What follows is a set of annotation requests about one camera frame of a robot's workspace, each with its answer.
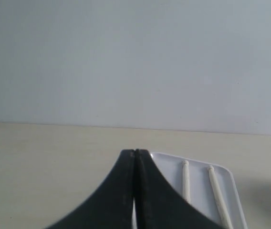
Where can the white rectangular plastic tray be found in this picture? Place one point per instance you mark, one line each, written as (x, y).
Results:
(201, 195)

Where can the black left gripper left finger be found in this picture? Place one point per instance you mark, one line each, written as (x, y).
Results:
(111, 205)

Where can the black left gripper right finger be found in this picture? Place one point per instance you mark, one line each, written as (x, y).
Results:
(157, 204)

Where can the wooden drumstick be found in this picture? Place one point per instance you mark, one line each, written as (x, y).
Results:
(219, 199)
(186, 181)

